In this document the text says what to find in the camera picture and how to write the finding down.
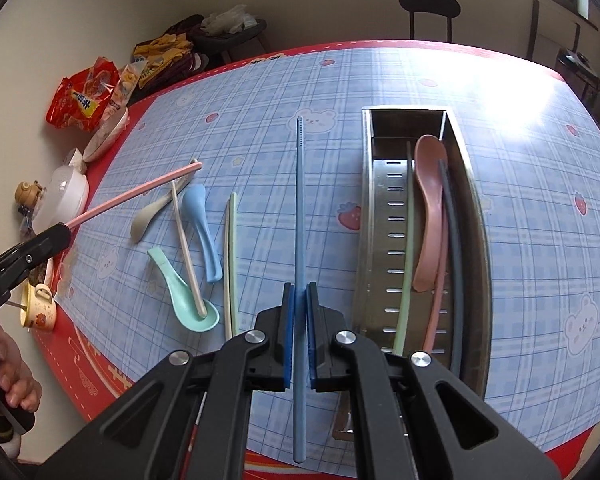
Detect white plastic bag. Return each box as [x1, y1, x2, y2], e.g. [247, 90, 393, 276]
[200, 4, 258, 35]

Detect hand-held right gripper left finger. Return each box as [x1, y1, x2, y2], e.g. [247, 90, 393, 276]
[35, 282, 297, 480]

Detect yellow packages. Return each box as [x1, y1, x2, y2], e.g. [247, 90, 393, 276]
[132, 34, 193, 86]

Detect dark folding frame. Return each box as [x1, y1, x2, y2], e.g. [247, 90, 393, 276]
[525, 0, 583, 63]

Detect dark red clothing pile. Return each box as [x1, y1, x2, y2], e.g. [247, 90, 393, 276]
[130, 14, 211, 103]

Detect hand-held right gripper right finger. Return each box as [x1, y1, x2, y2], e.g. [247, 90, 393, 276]
[306, 281, 548, 480]

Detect mint green spoon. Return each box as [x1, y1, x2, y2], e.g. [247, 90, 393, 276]
[146, 247, 221, 332]

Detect clear snack bag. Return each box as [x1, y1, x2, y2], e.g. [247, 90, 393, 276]
[112, 57, 151, 108]

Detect cream printed mug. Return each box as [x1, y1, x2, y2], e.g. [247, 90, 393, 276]
[20, 282, 57, 331]

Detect black round stool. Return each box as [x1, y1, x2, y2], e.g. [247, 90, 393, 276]
[399, 0, 462, 43]

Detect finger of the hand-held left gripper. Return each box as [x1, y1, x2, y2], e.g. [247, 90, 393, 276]
[0, 225, 74, 278]
[0, 253, 56, 292]

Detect white printed bowl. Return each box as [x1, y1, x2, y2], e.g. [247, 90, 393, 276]
[82, 107, 131, 163]

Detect blue plaid bear-print mat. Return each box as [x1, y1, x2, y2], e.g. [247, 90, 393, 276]
[55, 47, 600, 463]

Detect white pot with lid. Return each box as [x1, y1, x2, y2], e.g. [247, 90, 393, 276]
[32, 165, 91, 231]

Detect pink spoon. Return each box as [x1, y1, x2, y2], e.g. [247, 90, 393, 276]
[411, 135, 451, 293]

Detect black rice cooker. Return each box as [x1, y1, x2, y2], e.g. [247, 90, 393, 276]
[555, 47, 600, 106]

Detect red snack bag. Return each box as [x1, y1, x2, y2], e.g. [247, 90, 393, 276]
[46, 56, 121, 133]

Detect blue spoon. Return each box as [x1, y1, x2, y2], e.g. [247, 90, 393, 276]
[181, 184, 224, 283]

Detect stainless steel utensil tray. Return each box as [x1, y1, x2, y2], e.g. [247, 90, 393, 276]
[352, 106, 493, 401]

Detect beige spoon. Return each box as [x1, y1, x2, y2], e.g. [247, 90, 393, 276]
[130, 180, 191, 243]

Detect person's left hand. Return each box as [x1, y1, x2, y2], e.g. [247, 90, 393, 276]
[0, 317, 43, 411]

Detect beige chopstick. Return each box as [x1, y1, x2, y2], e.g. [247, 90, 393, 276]
[171, 180, 208, 318]

